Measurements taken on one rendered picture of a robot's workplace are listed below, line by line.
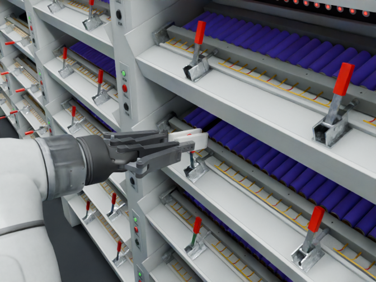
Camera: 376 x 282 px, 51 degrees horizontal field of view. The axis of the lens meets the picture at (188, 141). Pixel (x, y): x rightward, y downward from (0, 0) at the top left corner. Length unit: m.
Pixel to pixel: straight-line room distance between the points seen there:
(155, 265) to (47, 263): 0.61
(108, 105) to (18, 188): 0.57
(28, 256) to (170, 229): 0.47
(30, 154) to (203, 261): 0.45
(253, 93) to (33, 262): 0.37
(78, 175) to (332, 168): 0.34
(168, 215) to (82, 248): 0.82
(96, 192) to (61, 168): 0.86
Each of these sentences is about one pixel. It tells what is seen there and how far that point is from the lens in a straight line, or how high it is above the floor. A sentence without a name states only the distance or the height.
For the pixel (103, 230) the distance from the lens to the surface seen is 1.55.
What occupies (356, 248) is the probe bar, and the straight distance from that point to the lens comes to 0.60.
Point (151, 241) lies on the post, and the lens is 1.06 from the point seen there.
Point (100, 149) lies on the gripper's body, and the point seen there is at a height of 0.87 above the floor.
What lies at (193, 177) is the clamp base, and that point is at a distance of 0.74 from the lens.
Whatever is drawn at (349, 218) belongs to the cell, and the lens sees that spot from 0.62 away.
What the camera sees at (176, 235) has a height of 0.54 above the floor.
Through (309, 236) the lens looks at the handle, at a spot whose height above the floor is 0.78.
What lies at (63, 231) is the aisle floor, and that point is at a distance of 1.83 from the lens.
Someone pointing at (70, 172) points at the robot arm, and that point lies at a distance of 0.57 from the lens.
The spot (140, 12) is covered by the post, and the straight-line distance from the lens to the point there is 0.80.
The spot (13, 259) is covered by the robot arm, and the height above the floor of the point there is 0.82.
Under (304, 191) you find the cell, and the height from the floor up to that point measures 0.79.
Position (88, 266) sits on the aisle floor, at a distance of 1.65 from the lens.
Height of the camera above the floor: 1.16
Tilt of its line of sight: 28 degrees down
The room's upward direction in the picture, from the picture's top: straight up
